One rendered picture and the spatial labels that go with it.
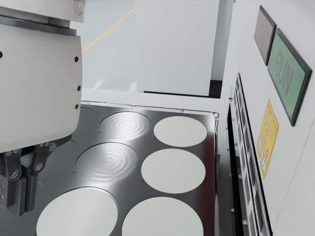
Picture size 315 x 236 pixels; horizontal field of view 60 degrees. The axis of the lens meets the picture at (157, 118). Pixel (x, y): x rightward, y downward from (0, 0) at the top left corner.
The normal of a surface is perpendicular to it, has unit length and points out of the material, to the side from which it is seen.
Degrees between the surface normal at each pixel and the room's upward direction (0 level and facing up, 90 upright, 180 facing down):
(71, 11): 95
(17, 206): 71
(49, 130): 98
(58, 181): 0
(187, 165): 0
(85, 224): 1
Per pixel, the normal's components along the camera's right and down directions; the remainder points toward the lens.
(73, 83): 0.89, 0.28
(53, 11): 0.72, 0.33
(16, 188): -0.53, 0.14
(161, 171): 0.00, -0.84
